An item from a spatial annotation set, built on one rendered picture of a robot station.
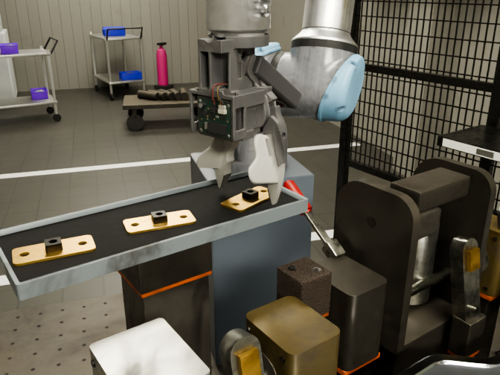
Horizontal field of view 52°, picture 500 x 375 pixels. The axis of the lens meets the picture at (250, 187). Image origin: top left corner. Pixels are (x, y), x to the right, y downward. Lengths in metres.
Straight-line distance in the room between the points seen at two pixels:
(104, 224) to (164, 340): 0.19
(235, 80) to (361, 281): 0.30
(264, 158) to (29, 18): 7.58
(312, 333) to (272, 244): 0.44
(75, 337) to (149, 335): 0.73
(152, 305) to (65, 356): 0.58
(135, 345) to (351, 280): 0.29
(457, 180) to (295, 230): 0.37
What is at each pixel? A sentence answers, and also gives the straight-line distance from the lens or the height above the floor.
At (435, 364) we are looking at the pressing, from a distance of 0.70.
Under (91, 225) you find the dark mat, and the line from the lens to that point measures 0.65.
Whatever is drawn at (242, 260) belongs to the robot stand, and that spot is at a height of 0.94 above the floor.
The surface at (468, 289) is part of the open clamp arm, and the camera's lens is 0.79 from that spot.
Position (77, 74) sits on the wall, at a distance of 8.18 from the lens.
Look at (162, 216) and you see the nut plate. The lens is 0.63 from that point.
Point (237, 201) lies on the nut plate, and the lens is 0.68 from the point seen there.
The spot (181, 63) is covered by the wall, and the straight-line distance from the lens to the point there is 8.27.
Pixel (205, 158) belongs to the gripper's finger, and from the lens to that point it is 0.67.
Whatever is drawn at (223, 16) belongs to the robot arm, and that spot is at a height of 1.40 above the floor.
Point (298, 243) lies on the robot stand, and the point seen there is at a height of 0.96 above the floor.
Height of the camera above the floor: 1.43
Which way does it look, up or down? 21 degrees down
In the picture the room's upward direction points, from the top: straight up
